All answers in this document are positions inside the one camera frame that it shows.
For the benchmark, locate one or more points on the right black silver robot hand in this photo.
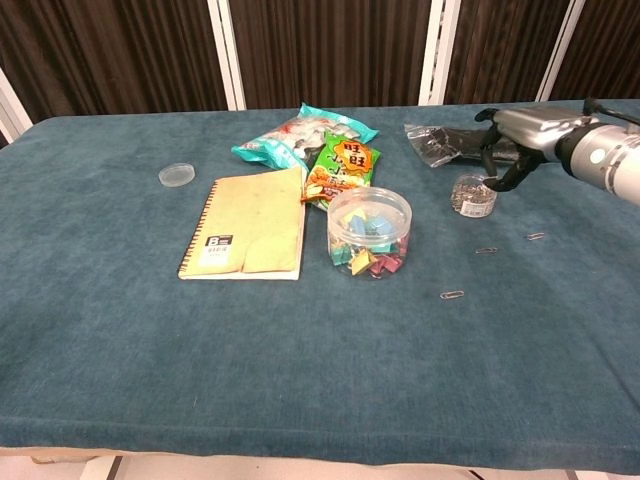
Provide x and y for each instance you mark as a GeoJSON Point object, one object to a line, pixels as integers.
{"type": "Point", "coordinates": [535, 132]}

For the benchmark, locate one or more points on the silver paperclip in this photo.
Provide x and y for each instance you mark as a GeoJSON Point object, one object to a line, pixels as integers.
{"type": "Point", "coordinates": [535, 236]}
{"type": "Point", "coordinates": [486, 250]}
{"type": "Point", "coordinates": [451, 294]}

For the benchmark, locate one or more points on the small clear jar of paper clips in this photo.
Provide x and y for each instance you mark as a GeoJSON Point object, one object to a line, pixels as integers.
{"type": "Point", "coordinates": [470, 200]}

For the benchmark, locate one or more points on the clear jar of binder clips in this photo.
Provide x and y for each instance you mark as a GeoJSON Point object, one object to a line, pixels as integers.
{"type": "Point", "coordinates": [370, 235]}

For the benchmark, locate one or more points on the black socks in clear bag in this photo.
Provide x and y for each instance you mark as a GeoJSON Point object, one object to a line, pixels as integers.
{"type": "Point", "coordinates": [460, 137]}

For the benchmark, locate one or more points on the dark brown divider panel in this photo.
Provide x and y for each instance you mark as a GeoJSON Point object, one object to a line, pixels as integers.
{"type": "Point", "coordinates": [115, 55]}
{"type": "Point", "coordinates": [505, 50]}
{"type": "Point", "coordinates": [610, 45]}
{"type": "Point", "coordinates": [330, 50]}

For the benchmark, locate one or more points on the silver paperclip front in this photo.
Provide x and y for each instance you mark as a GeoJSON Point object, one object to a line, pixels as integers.
{"type": "Point", "coordinates": [451, 294]}

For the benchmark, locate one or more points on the green orange snack bag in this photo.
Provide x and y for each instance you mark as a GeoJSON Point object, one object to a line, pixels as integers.
{"type": "Point", "coordinates": [345, 165]}

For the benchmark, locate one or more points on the teal white snack bag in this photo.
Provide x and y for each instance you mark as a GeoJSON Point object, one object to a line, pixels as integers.
{"type": "Point", "coordinates": [280, 140]}

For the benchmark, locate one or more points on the kraft spiral notebook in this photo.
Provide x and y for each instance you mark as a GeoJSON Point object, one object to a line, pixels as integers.
{"type": "Point", "coordinates": [250, 225]}

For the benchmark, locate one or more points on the clear round plastic lid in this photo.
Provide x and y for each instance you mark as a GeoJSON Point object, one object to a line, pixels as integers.
{"type": "Point", "coordinates": [176, 175]}

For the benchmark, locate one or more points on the teal table cloth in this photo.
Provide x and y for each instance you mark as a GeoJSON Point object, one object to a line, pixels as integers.
{"type": "Point", "coordinates": [150, 350]}

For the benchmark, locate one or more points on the white divider post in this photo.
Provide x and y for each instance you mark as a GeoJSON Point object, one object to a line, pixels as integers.
{"type": "Point", "coordinates": [226, 55]}
{"type": "Point", "coordinates": [561, 50]}
{"type": "Point", "coordinates": [12, 107]}
{"type": "Point", "coordinates": [440, 50]}

